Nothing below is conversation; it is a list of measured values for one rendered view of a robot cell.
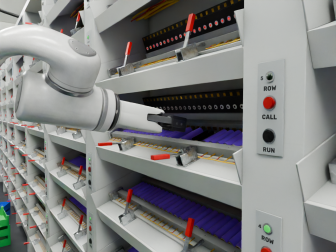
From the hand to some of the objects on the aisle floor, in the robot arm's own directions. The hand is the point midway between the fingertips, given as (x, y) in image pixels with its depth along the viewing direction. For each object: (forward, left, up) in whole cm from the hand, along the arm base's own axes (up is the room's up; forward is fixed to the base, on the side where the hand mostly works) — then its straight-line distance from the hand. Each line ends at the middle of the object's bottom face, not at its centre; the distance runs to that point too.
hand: (173, 123), depth 66 cm
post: (+13, +40, -103) cm, 111 cm away
